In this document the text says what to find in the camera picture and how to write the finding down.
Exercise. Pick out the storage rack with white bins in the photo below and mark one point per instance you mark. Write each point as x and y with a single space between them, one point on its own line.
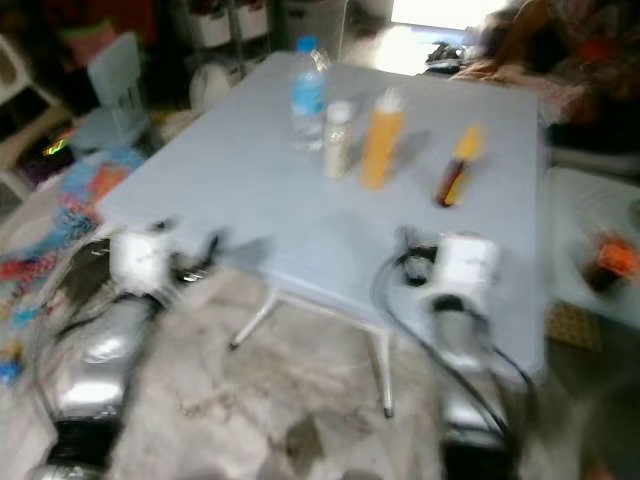
210 25

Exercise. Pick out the brown woven mat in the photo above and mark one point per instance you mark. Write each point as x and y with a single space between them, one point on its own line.
575 326

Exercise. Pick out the clear water bottle blue label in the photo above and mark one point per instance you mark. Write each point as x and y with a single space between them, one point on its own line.
308 100

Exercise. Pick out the small white drink bottle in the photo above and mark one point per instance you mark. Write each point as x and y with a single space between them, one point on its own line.
339 145

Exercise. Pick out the white round appliance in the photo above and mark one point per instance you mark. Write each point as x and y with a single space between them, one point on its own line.
210 88

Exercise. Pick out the orange juice bottle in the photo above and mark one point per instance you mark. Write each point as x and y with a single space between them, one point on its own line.
381 150

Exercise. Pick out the small blue toy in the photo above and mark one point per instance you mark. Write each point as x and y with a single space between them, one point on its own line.
11 366

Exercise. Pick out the pink fabric item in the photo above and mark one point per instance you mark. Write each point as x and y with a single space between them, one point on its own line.
88 42

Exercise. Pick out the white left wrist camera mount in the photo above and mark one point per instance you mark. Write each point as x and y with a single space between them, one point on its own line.
140 260

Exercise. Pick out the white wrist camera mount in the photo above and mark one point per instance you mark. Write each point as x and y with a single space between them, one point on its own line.
465 265
140 260

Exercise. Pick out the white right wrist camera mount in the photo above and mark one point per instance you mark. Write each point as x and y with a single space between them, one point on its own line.
465 265

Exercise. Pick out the dark sauce bottle yellow cap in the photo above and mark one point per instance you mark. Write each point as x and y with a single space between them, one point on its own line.
452 180

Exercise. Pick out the light blue child chair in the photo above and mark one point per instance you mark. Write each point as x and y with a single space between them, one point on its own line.
120 85

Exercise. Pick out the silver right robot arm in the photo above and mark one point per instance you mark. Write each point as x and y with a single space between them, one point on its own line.
460 340

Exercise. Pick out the white baby high chair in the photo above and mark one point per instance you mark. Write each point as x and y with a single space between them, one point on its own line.
15 80

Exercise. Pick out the seated person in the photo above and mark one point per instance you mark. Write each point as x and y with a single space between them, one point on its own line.
540 40

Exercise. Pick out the light blue folding table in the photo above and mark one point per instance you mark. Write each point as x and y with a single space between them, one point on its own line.
260 190

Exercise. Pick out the orange and black object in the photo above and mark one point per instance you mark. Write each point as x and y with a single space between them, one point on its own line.
615 260

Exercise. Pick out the colourful play mat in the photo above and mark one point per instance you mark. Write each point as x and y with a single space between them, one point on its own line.
90 190

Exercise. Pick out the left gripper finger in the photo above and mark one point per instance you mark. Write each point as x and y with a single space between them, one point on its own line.
162 225
215 246

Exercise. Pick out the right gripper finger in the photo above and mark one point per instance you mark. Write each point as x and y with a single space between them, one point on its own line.
406 239

